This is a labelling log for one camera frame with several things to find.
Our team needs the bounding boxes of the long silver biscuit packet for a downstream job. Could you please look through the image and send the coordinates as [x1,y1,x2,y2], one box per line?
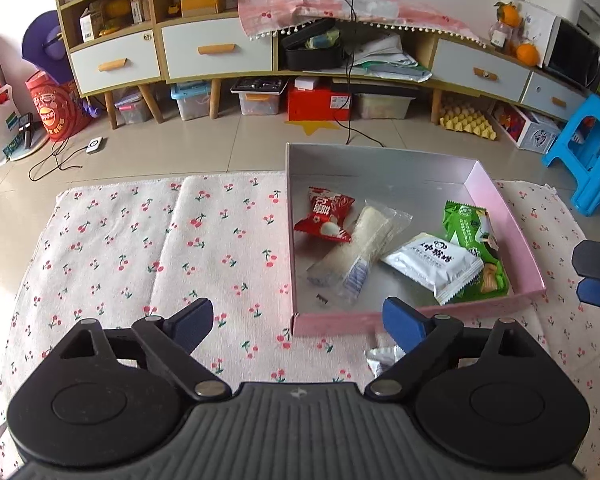
[365,346,405,378]

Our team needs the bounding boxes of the white small snack packet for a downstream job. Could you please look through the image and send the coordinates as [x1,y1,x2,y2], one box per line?
[381,233,483,304]

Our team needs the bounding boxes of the clear rice cracker packet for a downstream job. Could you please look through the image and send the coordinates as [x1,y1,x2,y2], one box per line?
[306,200,413,304]

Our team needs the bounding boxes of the green chips packet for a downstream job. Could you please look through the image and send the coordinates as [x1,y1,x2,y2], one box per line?
[442,200,509,304]

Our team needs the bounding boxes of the large red snack packet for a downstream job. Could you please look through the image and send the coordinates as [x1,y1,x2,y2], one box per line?
[294,186,355,243]

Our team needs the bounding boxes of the cherry pattern tablecloth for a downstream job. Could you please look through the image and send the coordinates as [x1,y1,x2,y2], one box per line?
[0,172,600,479]

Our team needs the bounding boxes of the blue plastic stool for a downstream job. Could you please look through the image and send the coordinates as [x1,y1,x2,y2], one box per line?
[542,94,600,217]

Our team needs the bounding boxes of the pink cardboard box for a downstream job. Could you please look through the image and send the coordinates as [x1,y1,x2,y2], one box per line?
[286,143,546,337]

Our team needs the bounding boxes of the yellow egg tray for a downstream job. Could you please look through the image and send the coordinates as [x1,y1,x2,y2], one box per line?
[439,100,496,141]

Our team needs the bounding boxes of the red box under cabinet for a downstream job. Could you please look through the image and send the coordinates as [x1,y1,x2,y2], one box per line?
[287,87,351,122]

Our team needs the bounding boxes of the red gift bag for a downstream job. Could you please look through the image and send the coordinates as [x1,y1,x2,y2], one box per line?
[26,70,92,142]

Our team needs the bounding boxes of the black storage case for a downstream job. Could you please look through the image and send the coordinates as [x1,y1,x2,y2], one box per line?
[280,18,344,72]

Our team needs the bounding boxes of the wooden TV cabinet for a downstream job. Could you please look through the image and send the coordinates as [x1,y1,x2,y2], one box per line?
[56,0,585,120]

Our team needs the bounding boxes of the purple hat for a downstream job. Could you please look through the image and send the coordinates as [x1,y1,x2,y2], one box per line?
[21,11,73,84]

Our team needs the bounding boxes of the pink cherry cloth cover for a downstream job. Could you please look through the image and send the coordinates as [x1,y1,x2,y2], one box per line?
[237,0,486,48]

